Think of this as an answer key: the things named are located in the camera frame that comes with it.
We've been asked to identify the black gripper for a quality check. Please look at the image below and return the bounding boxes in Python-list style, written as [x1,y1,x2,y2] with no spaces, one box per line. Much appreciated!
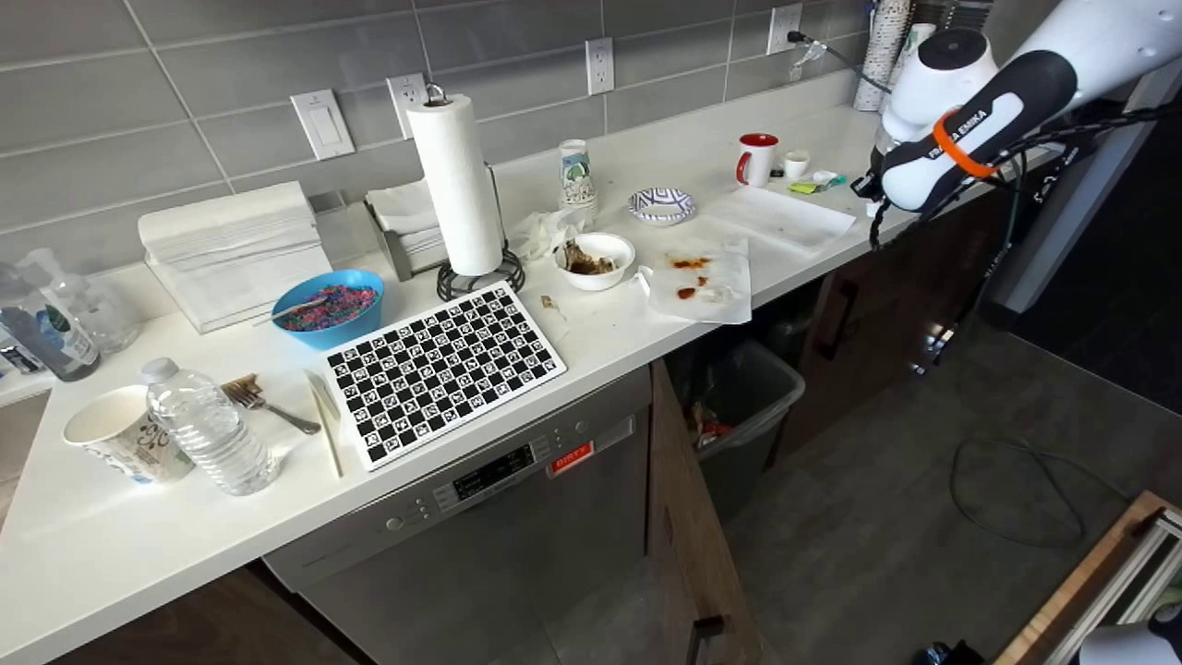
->
[851,145,924,211]

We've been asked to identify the grey trash bin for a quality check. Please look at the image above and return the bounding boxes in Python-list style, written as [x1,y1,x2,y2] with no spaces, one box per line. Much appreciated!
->
[687,337,809,519]

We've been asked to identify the green wrapper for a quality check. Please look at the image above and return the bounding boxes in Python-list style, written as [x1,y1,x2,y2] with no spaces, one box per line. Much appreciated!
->
[787,171,852,204]

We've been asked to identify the white patterned roll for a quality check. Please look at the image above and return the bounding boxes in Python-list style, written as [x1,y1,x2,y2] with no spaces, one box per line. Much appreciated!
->
[857,0,915,115]

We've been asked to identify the white mug red rim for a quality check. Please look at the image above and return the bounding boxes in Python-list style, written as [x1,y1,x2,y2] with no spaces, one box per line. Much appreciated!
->
[734,130,784,190]

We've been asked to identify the brown cabinet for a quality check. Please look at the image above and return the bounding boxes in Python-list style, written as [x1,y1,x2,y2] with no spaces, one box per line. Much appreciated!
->
[787,199,1016,459]

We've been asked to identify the white outlet with plug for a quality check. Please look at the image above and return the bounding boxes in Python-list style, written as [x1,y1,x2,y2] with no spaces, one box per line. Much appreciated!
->
[764,0,891,93]

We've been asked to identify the stained white napkin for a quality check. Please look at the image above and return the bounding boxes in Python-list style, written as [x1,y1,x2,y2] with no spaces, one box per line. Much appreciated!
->
[635,231,757,327]

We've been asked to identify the grey metal panel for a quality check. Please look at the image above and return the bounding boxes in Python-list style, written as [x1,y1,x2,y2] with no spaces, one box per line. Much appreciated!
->
[981,57,1182,318]

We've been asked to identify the small blue patterned dish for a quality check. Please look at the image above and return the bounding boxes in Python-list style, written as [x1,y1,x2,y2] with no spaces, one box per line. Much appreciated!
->
[628,183,703,227]

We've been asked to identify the white bowl with food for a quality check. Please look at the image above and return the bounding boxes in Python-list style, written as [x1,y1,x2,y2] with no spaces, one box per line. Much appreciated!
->
[551,227,638,296]

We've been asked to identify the white bottle green label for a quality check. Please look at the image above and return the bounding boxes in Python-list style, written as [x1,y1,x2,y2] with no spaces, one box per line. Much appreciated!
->
[553,136,597,212]

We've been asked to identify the crumpled clear plastic wrap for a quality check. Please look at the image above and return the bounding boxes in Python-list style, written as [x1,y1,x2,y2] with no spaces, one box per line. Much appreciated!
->
[510,199,585,264]

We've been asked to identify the open cabinet door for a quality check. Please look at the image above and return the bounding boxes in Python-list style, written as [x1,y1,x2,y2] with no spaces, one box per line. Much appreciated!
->
[638,357,764,665]

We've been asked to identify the black paper towel holder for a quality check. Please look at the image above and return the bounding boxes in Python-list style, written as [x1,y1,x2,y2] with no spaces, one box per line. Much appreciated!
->
[422,79,532,304]

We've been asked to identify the white paper towel roll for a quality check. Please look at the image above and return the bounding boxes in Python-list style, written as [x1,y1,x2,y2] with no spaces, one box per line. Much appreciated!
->
[407,89,510,280]

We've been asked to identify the grey napkin holder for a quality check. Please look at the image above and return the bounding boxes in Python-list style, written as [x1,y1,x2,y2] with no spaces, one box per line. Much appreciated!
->
[363,177,449,283]

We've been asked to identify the black white checkered mat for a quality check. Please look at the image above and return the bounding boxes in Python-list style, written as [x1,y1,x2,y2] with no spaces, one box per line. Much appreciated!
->
[321,275,569,472]

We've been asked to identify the stainless steel dishwasher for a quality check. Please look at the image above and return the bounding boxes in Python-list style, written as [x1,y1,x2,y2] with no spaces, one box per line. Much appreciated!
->
[261,365,656,665]

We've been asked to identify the blue bowl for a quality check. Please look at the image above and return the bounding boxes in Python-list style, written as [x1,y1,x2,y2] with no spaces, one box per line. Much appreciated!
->
[268,264,389,355]

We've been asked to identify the white chopstick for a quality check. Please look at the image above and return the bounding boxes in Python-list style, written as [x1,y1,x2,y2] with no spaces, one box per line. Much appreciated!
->
[308,370,351,482]

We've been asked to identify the metal fork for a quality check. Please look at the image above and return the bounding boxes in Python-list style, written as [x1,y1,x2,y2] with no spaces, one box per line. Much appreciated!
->
[218,370,326,438]

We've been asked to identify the clear plastic water bottle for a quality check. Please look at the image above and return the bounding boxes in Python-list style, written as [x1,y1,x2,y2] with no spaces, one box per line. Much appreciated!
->
[139,355,279,499]

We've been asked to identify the patterned paper cup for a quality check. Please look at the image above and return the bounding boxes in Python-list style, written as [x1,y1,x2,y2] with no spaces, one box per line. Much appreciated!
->
[59,380,199,487]

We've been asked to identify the clear glass jar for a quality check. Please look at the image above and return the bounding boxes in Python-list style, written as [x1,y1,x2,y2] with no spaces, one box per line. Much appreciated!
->
[0,247,104,382]

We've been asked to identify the sink basin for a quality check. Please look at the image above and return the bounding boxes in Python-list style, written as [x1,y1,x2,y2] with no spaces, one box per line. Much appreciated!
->
[0,386,50,530]

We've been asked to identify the white wall outlet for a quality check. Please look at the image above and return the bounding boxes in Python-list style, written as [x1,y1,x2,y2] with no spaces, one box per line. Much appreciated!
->
[580,34,620,100]

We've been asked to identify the black floor cable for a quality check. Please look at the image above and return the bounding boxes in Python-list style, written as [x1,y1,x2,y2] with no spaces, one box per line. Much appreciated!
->
[947,428,1101,551]

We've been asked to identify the wooden frame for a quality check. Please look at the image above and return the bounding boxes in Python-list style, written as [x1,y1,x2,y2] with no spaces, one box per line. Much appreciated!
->
[995,491,1182,665]

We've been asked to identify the white wall switch plate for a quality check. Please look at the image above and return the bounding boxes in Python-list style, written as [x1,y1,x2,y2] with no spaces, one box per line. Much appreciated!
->
[287,83,359,162]

